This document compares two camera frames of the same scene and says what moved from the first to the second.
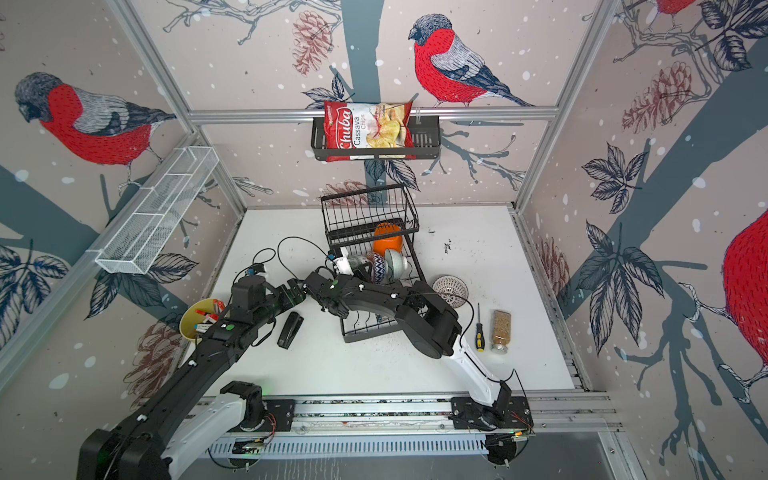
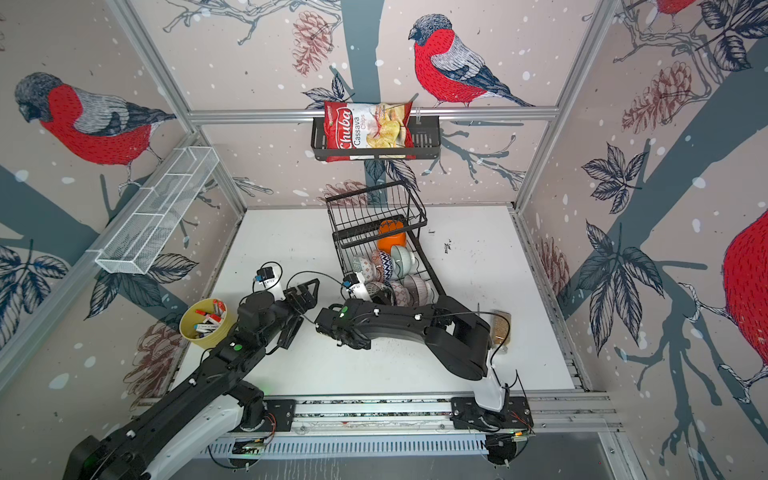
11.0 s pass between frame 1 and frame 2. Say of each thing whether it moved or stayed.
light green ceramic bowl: moved
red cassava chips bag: stayed
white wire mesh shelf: stayed
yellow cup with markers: stayed
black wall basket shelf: stayed
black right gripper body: moved
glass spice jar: stayed
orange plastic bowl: moved
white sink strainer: moved
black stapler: stayed
